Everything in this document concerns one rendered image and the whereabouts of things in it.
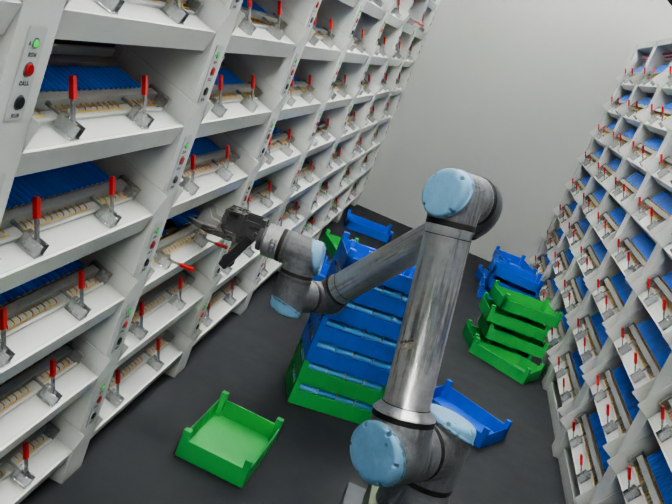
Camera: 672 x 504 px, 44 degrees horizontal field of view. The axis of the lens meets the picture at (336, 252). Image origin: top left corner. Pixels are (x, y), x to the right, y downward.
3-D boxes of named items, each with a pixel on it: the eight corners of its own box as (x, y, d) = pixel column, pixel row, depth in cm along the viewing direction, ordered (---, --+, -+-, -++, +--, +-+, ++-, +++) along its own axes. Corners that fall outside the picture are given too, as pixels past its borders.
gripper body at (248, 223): (231, 203, 226) (272, 218, 225) (222, 232, 228) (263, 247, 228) (223, 207, 219) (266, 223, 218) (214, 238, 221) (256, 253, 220)
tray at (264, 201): (276, 210, 315) (298, 182, 311) (227, 241, 257) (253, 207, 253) (235, 176, 315) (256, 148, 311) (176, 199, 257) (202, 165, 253)
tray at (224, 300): (241, 302, 325) (262, 276, 321) (186, 352, 267) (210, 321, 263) (201, 269, 325) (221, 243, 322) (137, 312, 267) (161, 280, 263)
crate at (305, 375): (372, 380, 296) (381, 360, 294) (380, 407, 277) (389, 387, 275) (293, 354, 290) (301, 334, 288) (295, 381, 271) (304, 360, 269)
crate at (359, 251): (416, 280, 285) (426, 259, 283) (428, 301, 266) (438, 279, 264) (335, 251, 280) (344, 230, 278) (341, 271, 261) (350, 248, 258)
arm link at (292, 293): (311, 322, 227) (326, 280, 225) (281, 320, 218) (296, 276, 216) (289, 309, 233) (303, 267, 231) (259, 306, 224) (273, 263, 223)
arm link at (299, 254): (315, 281, 218) (327, 245, 216) (270, 265, 219) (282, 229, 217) (319, 276, 227) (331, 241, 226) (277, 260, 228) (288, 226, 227)
